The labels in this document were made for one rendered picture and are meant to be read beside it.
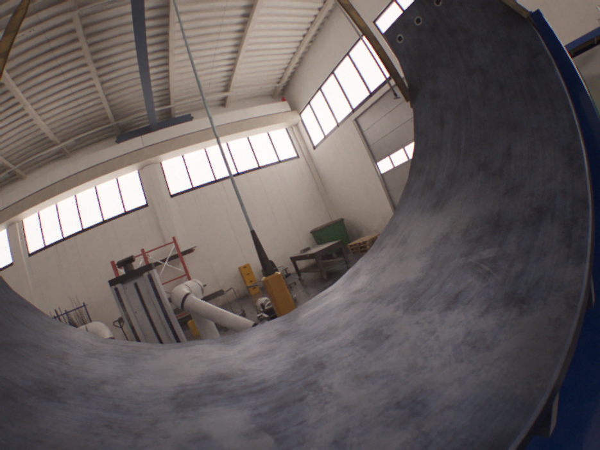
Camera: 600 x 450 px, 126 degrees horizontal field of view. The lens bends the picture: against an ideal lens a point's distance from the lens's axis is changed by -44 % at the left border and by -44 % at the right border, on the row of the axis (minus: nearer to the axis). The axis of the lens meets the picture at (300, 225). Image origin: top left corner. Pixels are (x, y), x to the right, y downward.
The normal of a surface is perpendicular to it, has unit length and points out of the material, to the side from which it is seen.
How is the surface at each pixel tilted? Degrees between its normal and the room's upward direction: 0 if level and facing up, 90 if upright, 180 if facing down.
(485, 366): 5
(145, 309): 90
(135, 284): 90
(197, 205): 90
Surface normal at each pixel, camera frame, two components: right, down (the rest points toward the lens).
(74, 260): 0.37, -0.17
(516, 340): -0.45, -0.89
